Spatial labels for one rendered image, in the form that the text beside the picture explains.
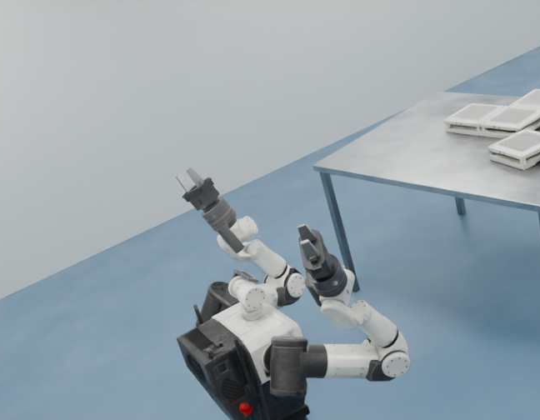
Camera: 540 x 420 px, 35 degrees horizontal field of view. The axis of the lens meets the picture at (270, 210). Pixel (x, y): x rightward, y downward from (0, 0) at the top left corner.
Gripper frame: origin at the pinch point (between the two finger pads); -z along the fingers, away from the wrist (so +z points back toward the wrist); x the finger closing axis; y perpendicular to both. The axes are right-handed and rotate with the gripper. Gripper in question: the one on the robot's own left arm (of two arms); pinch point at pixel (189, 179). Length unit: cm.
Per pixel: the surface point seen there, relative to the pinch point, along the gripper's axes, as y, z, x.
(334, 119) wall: -404, 115, -251
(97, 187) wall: -226, 22, -334
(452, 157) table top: -180, 102, -35
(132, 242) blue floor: -221, 73, -340
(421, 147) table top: -195, 95, -57
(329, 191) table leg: -176, 88, -110
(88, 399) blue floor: -49, 91, -236
